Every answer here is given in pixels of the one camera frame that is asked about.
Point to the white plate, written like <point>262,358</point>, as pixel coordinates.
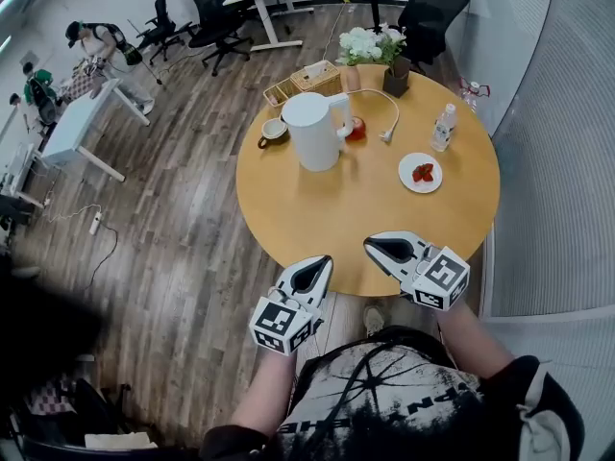
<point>408,180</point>

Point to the small pink item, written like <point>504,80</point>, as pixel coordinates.
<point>273,98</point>

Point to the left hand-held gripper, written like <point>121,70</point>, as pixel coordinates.
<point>281,324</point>

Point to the checkered fabric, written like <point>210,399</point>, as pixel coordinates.
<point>48,396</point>
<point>79,84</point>

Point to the white paper bag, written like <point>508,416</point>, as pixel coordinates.
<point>120,442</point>

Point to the pink vase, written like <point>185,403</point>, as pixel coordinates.
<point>352,79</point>

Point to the person's black printed t-shirt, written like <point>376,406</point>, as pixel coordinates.
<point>399,401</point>

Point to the cream and brown mug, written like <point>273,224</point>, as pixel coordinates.
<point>274,130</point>

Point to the white tissue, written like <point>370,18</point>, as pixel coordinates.
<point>314,69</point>

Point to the person's left forearm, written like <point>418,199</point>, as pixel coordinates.
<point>264,392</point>

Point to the green leafy plant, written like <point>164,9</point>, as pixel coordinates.
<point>394,46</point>

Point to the person's right forearm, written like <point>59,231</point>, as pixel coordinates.
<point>471,339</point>

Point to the thin black pole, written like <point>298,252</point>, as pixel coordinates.
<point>144,55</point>

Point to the white electric kettle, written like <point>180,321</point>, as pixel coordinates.
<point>312,128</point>

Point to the clear plastic water bottle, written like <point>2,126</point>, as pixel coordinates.
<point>444,130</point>

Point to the black mesh office chair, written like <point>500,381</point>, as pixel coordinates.
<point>161,5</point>

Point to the white flower bouquet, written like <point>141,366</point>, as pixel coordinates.
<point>360,43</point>

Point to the wicker tissue box organizer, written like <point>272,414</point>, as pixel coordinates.
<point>317,84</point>

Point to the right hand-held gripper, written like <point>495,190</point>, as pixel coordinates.
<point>442,276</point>

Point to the red strawberry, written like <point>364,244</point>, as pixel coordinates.
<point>417,174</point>
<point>427,171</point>

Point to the person's shoe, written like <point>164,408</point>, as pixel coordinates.
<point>374,320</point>

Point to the red apple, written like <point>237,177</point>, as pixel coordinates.
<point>358,130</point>

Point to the dark brown square pot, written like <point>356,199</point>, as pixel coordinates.
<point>396,82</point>

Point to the white power strip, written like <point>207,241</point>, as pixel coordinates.
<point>95,223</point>

